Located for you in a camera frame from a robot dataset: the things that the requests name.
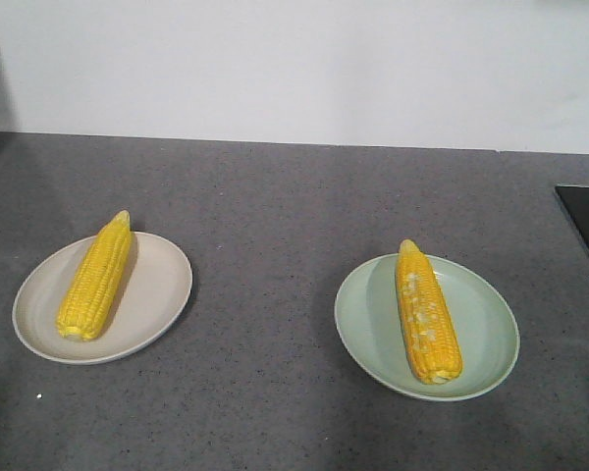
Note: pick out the white-speckled yellow corn cob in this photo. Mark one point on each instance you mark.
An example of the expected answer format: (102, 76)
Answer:
(429, 337)

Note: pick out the plain yellow corn cob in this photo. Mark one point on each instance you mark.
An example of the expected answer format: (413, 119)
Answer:
(88, 301)

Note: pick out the light green plate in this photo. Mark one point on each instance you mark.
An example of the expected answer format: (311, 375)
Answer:
(368, 322)

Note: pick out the white plate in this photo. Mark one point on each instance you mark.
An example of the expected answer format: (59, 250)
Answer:
(152, 295)

